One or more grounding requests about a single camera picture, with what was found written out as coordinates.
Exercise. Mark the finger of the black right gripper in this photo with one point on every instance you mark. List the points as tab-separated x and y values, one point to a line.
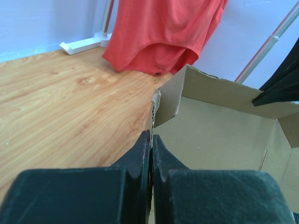
283	86

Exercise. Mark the brown cardboard box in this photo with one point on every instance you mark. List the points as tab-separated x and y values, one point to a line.
210	123

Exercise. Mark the silver garment rack pole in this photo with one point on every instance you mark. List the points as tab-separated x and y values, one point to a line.
269	44

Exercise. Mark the red cloth on hanger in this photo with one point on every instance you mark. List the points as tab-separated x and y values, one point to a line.
161	36

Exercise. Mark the white garment rack base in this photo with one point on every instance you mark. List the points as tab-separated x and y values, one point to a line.
98	40

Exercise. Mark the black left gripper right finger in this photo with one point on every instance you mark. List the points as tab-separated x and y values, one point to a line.
186	196

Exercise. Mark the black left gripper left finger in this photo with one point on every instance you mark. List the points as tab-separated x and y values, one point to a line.
118	194

